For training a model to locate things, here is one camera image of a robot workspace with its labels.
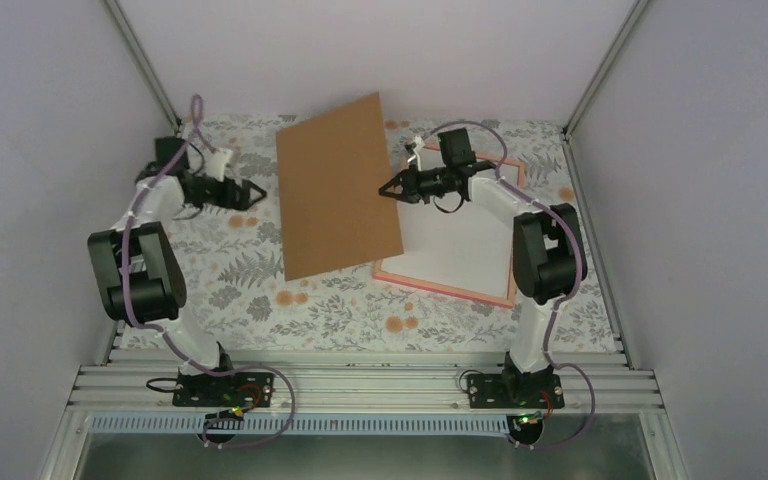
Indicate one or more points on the floral patterned tablecloth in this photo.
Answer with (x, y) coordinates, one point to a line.
(235, 276)

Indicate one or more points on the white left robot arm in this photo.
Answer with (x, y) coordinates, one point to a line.
(137, 273)

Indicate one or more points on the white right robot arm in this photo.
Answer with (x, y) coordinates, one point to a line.
(548, 259)

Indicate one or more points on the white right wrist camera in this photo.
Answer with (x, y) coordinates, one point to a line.
(414, 149)

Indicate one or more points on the sunset landscape photo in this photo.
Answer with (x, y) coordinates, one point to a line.
(457, 252)

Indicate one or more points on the pink wooden picture frame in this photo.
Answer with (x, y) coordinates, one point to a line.
(444, 285)

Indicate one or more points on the brown cardboard backing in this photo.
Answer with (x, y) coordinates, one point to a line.
(330, 169)

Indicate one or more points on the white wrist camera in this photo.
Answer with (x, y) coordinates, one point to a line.
(414, 149)
(216, 163)

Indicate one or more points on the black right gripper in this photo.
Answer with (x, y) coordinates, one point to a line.
(397, 180)

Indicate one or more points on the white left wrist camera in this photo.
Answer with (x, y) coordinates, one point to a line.
(216, 163)

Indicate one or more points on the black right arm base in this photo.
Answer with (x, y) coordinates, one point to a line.
(511, 389)

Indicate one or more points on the aluminium rail base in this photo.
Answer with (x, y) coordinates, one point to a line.
(354, 393)

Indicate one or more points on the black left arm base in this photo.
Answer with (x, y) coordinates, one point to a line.
(240, 390)

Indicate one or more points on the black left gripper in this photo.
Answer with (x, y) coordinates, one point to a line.
(242, 199)

